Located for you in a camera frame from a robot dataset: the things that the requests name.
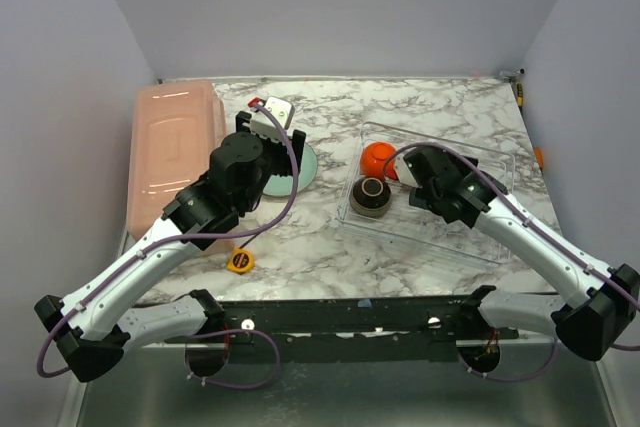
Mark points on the beige bowl dark rim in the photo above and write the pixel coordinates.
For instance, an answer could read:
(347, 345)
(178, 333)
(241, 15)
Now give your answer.
(370, 197)

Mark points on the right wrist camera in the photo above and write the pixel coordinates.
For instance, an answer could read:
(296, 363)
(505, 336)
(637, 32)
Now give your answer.
(403, 172)

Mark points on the clear dish rack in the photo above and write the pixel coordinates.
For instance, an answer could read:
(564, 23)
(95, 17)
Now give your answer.
(456, 184)

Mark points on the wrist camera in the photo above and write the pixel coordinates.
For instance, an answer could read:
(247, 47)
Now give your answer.
(403, 172)
(270, 117)

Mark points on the orange clip on wall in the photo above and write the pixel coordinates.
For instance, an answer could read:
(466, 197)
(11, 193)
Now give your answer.
(539, 157)

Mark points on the yellow tape measure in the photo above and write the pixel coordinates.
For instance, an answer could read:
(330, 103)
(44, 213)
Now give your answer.
(241, 262)

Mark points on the mint floral round plate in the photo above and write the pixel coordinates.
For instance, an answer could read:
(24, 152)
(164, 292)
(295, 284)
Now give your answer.
(281, 187)

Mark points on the pink plastic storage box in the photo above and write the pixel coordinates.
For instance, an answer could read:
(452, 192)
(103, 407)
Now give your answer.
(175, 128)

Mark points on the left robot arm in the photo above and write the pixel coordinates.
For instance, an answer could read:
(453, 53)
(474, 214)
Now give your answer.
(96, 325)

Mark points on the black mounting rail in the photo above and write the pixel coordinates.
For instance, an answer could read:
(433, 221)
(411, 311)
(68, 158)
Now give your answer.
(351, 330)

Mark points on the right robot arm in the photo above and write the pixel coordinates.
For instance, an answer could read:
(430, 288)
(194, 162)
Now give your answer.
(594, 302)

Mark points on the orange bowl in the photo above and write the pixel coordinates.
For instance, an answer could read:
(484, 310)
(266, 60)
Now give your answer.
(373, 158)

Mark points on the yellow black tool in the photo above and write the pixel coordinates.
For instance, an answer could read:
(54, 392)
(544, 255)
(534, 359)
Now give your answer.
(519, 90)

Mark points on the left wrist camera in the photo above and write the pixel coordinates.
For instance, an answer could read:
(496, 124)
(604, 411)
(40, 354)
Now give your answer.
(270, 117)

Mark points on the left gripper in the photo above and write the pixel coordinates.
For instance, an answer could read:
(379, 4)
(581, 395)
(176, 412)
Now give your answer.
(279, 148)

